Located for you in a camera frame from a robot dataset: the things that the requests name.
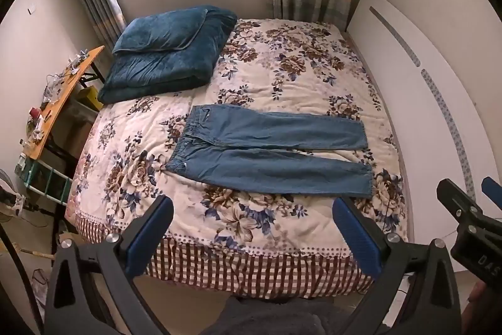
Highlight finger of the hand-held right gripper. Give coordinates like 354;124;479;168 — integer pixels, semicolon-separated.
436;178;484;229
481;176;502;203

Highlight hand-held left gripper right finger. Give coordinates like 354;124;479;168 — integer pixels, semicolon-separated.
333;197;462;335

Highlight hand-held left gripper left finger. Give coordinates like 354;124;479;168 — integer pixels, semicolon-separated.
44;195;175;335

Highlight blue denim pants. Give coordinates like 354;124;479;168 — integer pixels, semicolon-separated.
165;104;374;199

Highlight person's right hand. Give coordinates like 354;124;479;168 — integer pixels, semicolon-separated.
468;280;491;320

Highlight white board with grey strip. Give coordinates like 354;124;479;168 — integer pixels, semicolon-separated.
346;0;502;246

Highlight green rack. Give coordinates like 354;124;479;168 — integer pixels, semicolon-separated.
15;154;74;207

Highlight dark grey clothing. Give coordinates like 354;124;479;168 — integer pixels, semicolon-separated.
200;296;354;335

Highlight white standing fan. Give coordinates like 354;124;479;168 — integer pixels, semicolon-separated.
0;168;34;228

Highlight yellow box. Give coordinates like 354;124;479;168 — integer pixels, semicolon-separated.
76;86;104;113

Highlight wooden folding table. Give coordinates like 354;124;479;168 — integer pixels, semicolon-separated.
21;46;106;164

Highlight folded dark teal quilt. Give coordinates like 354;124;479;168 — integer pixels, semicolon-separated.
97;5;238;104

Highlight floral bed blanket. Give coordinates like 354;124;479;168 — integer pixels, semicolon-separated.
65;18;411;300

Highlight dark teal pillow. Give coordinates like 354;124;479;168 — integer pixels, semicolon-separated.
112;6;209;55

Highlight black cable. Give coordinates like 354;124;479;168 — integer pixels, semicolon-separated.
0;217;45;335

